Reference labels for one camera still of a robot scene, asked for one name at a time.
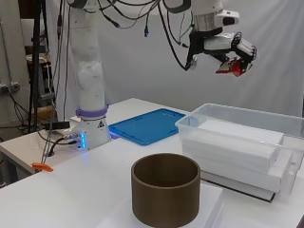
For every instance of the clear plastic box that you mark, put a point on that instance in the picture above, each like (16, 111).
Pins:
(253, 114)

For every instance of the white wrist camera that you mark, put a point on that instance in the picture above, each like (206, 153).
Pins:
(226, 18)

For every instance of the white hanging sheet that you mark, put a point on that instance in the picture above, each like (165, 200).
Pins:
(142, 69)

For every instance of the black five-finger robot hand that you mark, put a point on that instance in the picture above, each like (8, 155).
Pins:
(218, 42)

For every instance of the blue plastic lid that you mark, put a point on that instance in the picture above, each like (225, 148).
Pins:
(145, 126)

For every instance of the orange cube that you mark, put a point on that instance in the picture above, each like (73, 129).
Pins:
(236, 67)

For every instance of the brown round tub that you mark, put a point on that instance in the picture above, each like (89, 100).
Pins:
(164, 196)

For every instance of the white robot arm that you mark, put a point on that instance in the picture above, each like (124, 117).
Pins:
(90, 79)

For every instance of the black tripod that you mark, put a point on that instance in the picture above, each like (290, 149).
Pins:
(35, 63)

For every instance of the orange clamp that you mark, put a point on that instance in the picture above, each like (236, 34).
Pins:
(42, 167)

